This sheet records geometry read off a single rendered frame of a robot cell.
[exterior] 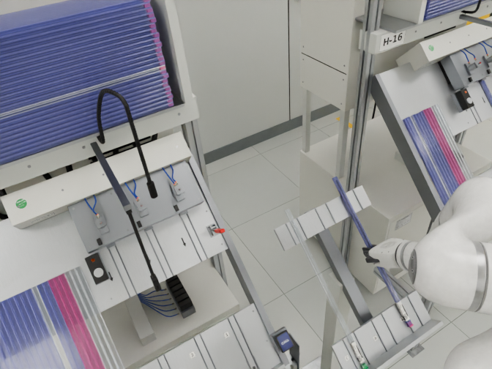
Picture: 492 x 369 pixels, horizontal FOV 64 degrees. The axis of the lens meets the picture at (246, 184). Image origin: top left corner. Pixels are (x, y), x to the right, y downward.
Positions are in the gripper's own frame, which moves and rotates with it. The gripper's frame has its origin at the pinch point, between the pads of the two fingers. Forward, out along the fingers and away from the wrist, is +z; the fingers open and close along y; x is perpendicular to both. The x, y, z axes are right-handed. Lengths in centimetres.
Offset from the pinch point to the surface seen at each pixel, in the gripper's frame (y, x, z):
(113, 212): 65, -42, 10
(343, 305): 9.2, 17.1, 13.7
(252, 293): 38.1, -3.5, 8.8
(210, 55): -38, -114, 150
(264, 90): -79, -84, 175
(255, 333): 42.0, 7.3, 8.5
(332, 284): 11.5, 7.4, 10.2
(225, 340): 51, 5, 9
